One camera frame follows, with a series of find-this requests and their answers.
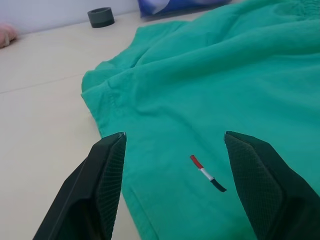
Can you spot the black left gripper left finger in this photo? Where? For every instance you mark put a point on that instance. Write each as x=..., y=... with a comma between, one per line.
x=100, y=190

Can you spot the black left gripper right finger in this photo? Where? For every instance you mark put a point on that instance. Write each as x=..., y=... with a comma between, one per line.
x=270, y=195

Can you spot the green shorts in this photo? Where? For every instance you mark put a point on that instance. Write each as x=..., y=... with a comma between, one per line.
x=187, y=87

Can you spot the dark grey tape roll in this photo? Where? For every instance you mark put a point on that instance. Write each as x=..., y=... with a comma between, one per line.
x=100, y=17

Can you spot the pink plush cloth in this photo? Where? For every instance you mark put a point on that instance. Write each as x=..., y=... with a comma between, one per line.
x=6, y=35

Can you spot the purple tissue roll pack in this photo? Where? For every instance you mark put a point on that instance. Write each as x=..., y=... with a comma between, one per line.
x=150, y=7

